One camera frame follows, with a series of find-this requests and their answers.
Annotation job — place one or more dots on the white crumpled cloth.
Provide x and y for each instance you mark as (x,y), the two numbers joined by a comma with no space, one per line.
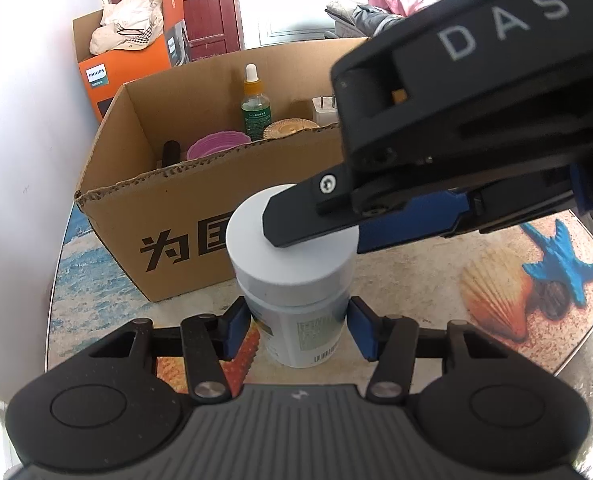
(131,10)

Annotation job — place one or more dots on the white wardrobe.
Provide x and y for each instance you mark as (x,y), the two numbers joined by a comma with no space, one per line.
(291,30)

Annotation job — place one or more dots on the white pill bottle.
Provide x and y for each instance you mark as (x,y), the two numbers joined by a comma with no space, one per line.
(286,280)

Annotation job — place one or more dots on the purple plastic lid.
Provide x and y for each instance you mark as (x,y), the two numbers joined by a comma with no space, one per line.
(216,144)

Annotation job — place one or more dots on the black cylinder tube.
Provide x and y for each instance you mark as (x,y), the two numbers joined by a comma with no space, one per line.
(170,154)

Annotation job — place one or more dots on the large brown cardboard box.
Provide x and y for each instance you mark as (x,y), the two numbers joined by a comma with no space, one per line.
(126,200)

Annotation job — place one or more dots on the red wooden door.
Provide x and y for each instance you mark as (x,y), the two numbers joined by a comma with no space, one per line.
(206,5)

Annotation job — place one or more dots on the grey quilt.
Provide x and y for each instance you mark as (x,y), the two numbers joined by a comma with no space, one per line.
(366,20)

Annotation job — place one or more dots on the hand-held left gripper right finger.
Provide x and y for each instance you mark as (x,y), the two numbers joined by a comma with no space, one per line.
(364,332)

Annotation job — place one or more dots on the green dropper bottle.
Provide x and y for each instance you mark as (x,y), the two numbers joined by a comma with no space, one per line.
(256,110)

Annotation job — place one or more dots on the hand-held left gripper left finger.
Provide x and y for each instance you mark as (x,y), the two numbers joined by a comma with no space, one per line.
(236,330)

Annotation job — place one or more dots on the orange cardboard box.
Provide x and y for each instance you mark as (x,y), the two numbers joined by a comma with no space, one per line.
(126,67)

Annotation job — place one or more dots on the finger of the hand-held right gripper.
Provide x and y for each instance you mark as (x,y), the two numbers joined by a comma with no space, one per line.
(416,222)
(306,210)

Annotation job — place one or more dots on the white clothes in orange box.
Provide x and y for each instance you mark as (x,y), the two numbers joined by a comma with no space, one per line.
(121,40)

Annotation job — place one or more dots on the white charger plug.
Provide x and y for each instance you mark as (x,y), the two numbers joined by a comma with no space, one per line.
(322,112)

